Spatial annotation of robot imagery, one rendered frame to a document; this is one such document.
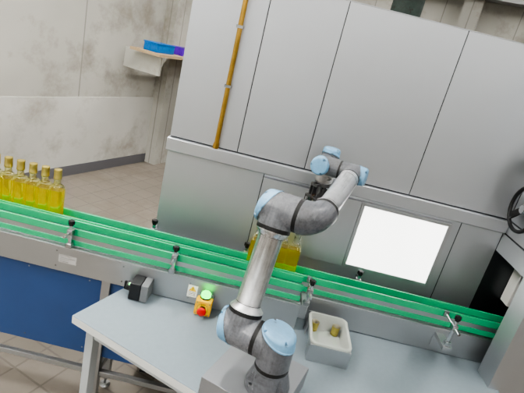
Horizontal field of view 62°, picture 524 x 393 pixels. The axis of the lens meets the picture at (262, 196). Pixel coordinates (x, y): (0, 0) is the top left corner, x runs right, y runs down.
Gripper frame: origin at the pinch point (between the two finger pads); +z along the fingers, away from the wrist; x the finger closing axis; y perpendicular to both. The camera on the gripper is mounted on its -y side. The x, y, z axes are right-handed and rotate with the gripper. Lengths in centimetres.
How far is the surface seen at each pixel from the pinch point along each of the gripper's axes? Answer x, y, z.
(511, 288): 57, -83, 12
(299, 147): -20.4, 1.4, -28.8
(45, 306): -62, 93, 66
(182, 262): -24, 49, 27
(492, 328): 62, -66, 27
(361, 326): 27, -21, 41
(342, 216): 0.0, -17.8, -2.7
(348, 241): 4.1, -22.7, 8.8
